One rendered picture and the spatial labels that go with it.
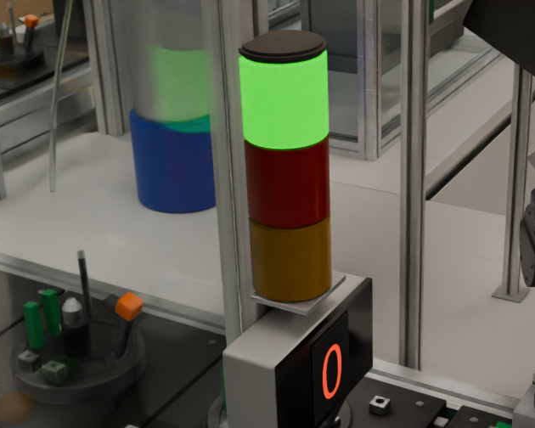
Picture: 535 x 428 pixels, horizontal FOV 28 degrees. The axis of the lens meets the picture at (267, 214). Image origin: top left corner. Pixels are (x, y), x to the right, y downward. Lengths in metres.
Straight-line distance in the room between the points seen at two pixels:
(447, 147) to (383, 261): 0.44
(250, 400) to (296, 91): 0.19
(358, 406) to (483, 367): 0.30
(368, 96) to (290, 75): 1.24
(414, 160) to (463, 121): 1.02
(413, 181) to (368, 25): 0.77
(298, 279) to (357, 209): 1.06
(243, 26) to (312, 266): 0.15
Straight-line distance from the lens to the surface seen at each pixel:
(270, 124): 0.60
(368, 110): 1.84
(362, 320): 0.71
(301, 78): 0.59
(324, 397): 0.69
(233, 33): 0.60
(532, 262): 0.73
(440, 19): 1.05
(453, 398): 1.08
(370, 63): 1.81
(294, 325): 0.66
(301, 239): 0.63
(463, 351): 1.34
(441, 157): 1.89
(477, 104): 2.14
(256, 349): 0.64
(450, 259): 1.55
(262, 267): 0.64
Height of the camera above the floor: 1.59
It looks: 26 degrees down
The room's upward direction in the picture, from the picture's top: 3 degrees counter-clockwise
